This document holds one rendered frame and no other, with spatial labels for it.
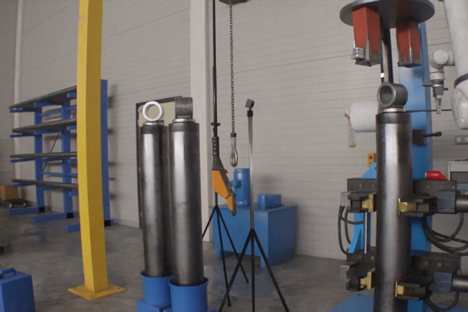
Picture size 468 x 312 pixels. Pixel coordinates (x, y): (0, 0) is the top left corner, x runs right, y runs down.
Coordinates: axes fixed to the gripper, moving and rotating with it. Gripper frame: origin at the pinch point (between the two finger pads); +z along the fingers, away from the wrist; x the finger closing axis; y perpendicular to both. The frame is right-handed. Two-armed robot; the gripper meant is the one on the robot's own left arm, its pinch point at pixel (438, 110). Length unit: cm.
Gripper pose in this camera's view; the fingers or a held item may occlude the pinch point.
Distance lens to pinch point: 254.7
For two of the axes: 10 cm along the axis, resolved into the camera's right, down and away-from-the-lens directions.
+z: 0.2, 10.0, 0.2
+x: 3.6, -0.3, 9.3
